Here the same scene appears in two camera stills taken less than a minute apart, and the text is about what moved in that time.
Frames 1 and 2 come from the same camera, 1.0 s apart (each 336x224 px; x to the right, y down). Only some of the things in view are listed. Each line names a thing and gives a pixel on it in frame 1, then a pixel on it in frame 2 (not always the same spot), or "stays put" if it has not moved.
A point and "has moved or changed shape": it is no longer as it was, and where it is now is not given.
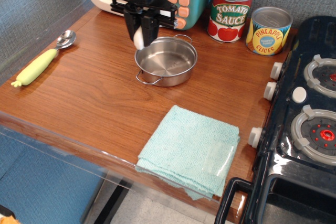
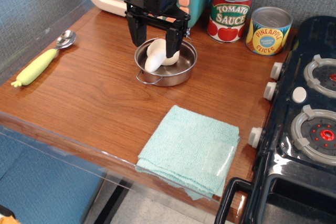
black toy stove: x=294 y=180 stays put
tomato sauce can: x=230 y=8 stays put
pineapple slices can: x=269 y=30 stays put
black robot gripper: x=144 y=3 to x=159 y=3
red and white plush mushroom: x=138 y=39 has moved or changed shape
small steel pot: x=171 y=59 stays put
